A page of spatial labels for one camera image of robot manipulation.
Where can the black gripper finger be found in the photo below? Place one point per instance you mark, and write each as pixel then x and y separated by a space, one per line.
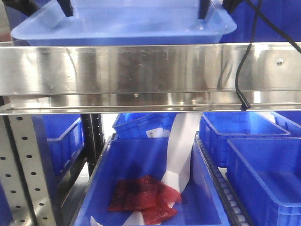
pixel 203 6
pixel 66 7

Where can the light blue plastic tray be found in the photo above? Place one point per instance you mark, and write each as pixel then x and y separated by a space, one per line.
pixel 125 22

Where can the stainless steel shelf beam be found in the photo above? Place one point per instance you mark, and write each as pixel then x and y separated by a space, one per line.
pixel 176 78

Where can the perforated steel shelf upright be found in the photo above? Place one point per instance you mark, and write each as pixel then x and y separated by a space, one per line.
pixel 26 172

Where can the blue bin middle right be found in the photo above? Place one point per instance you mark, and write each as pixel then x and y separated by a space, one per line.
pixel 217 127

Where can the white paper strip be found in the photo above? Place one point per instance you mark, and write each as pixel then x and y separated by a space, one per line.
pixel 181 150

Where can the blue bin lower left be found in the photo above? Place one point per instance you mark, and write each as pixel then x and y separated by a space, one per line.
pixel 60 138

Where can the blue bin rear centre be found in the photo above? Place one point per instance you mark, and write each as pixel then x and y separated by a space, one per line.
pixel 143 125

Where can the blue bin lower right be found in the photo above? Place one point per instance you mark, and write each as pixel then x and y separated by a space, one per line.
pixel 266 176

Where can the blue bin with red bags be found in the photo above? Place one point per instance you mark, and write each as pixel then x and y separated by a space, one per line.
pixel 200 206

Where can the red mesh bag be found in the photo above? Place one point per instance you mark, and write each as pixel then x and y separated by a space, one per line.
pixel 146 195

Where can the black roller rail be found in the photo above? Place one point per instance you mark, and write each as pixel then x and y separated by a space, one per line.
pixel 234 209

